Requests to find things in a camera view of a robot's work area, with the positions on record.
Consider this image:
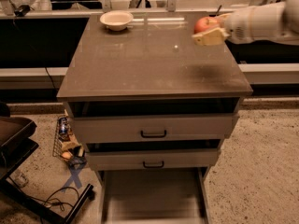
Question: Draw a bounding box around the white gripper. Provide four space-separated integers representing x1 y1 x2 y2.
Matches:
192 7 253 46

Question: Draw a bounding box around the red apple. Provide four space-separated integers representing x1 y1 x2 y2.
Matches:
194 17 219 34

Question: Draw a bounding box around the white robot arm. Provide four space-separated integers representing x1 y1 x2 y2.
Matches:
192 0 299 46

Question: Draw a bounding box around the grey drawer cabinet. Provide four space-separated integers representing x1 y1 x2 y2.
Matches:
56 11 254 224

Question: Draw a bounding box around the top grey drawer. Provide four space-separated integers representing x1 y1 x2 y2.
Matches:
69 114 239 144

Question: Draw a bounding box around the grey drawer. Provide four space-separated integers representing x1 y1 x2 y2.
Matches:
86 148 219 171
69 114 239 144

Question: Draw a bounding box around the middle grey drawer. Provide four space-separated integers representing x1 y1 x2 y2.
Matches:
86 148 219 171

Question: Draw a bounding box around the open bottom drawer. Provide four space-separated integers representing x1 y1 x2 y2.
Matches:
99 168 211 224

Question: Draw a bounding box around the white bowl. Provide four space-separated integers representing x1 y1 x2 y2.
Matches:
100 10 134 32

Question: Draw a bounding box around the blue soda can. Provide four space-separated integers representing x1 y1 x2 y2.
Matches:
58 117 69 140

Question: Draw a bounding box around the black power adapter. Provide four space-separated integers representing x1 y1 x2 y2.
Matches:
14 5 31 17

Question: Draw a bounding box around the wire basket with items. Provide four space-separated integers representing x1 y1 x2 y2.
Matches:
52 115 86 168

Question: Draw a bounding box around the black floor cable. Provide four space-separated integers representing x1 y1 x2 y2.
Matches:
8 175 81 213

